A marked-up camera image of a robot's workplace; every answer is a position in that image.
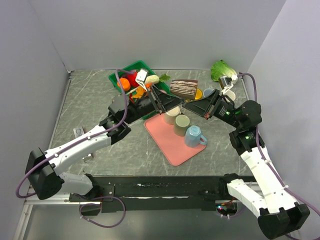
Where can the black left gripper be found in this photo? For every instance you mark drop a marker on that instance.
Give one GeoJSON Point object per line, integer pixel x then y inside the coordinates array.
{"type": "Point", "coordinates": [164, 102]}

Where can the red toy bell pepper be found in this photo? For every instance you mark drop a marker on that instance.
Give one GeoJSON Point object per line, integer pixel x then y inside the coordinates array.
{"type": "Point", "coordinates": [132, 79]}

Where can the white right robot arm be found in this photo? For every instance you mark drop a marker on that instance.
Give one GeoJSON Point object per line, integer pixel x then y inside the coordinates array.
{"type": "Point", "coordinates": [278, 212]}

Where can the light green mug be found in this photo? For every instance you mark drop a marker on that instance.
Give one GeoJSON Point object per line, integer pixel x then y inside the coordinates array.
{"type": "Point", "coordinates": [181, 124]}

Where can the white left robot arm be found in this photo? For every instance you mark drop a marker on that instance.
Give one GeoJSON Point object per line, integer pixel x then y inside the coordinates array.
{"type": "Point", "coordinates": [46, 170]}

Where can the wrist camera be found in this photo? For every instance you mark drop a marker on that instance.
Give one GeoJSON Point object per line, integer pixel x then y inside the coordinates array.
{"type": "Point", "coordinates": [141, 77]}
{"type": "Point", "coordinates": [227, 82]}

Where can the yellow toy ginger root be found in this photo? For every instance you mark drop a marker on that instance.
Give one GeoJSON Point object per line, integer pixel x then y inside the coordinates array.
{"type": "Point", "coordinates": [139, 93]}

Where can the white toy radish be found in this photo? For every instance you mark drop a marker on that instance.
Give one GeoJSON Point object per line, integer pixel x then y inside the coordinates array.
{"type": "Point", "coordinates": [155, 79]}

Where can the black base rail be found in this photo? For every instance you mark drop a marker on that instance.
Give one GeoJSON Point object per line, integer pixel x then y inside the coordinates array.
{"type": "Point", "coordinates": [142, 193]}

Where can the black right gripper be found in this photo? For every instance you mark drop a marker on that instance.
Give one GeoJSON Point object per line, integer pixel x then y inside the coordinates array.
{"type": "Point", "coordinates": [202, 107]}

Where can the brown striped mug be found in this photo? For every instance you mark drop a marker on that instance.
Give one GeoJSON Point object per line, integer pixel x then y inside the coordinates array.
{"type": "Point", "coordinates": [184, 88]}

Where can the yellow mug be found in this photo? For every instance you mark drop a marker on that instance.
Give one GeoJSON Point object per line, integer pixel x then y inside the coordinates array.
{"type": "Point", "coordinates": [199, 94]}

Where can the green toy cabbage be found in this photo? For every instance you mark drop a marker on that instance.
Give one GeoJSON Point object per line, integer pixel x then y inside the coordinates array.
{"type": "Point", "coordinates": [221, 68]}

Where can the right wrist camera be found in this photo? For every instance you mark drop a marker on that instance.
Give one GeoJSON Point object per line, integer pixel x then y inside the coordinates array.
{"type": "Point", "coordinates": [227, 82]}

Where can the green plastic bin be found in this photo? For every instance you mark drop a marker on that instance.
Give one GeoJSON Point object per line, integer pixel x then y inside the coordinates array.
{"type": "Point", "coordinates": [135, 67]}

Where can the orange toy persimmon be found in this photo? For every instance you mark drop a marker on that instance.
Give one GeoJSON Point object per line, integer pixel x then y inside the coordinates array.
{"type": "Point", "coordinates": [124, 82]}

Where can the light blue faceted mug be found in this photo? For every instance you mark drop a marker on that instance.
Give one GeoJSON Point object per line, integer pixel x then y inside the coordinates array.
{"type": "Point", "coordinates": [194, 137]}

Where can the dark grey mug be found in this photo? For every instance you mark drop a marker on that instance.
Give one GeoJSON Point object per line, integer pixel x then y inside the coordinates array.
{"type": "Point", "coordinates": [231, 95]}

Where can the pale blue grey mug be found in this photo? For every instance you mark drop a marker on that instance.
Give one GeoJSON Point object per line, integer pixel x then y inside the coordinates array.
{"type": "Point", "coordinates": [207, 92]}

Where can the beige pink mug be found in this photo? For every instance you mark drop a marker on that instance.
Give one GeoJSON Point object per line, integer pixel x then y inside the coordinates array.
{"type": "Point", "coordinates": [170, 116]}

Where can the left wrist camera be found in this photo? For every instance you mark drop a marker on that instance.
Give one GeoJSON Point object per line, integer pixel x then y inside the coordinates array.
{"type": "Point", "coordinates": [141, 77]}

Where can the pink plastic tray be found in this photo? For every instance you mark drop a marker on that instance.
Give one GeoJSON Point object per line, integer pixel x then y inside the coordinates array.
{"type": "Point", "coordinates": [172, 146]}

